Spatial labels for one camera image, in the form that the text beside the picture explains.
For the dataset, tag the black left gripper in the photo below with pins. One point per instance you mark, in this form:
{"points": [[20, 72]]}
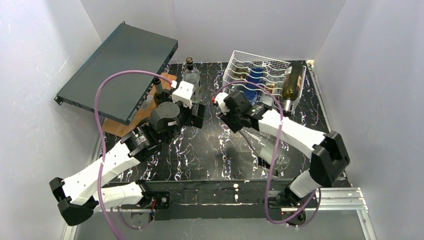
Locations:
{"points": [[197, 115]]}

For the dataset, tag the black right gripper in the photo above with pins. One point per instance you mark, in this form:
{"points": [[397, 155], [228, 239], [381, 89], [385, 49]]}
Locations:
{"points": [[228, 121]]}

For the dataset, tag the dark green wine bottle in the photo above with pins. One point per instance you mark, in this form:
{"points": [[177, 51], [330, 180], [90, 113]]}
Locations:
{"points": [[292, 86]]}

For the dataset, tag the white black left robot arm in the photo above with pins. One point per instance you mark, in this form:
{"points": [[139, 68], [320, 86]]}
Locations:
{"points": [[109, 165]]}

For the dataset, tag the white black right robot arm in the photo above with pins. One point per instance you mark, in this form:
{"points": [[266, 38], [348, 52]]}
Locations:
{"points": [[327, 152]]}

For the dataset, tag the clear square bottle black cap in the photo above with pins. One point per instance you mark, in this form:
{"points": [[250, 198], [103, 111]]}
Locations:
{"points": [[192, 75]]}

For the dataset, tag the dark bottle on wooden board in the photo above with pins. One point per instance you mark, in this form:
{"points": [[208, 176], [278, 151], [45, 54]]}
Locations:
{"points": [[161, 95]]}

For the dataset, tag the dark grey rack server box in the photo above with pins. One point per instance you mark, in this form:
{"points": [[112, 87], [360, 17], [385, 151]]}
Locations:
{"points": [[126, 48]]}

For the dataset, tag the brown wooden board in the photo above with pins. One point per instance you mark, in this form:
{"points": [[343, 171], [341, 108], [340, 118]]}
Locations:
{"points": [[139, 116]]}

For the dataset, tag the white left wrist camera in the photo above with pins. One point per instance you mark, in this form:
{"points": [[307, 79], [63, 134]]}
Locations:
{"points": [[182, 92]]}

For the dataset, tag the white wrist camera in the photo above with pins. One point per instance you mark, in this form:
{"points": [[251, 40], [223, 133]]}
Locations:
{"points": [[219, 101], [182, 92]]}

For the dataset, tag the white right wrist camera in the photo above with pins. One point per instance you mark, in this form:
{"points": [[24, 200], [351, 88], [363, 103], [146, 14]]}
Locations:
{"points": [[219, 101]]}

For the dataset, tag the white wire wine rack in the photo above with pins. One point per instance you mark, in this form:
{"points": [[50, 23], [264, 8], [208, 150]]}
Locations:
{"points": [[260, 70]]}

